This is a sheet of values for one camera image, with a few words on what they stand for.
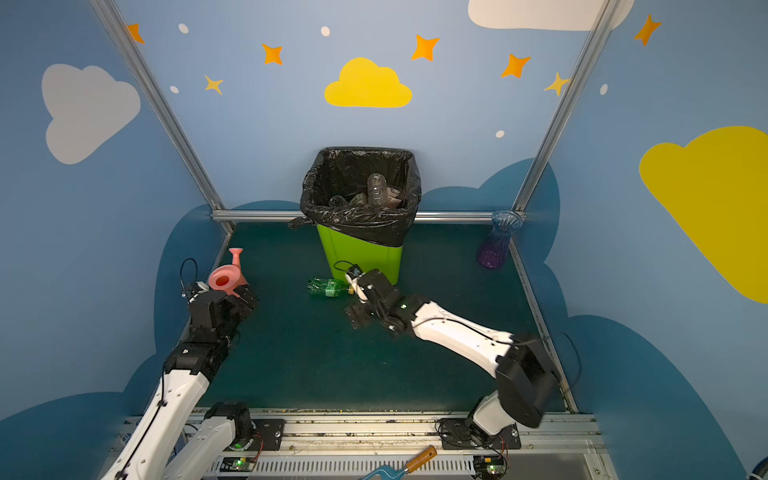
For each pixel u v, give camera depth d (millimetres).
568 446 1938
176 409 466
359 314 727
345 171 960
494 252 1148
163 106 845
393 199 981
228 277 922
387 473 700
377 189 931
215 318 583
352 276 722
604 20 705
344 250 863
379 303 611
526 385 425
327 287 984
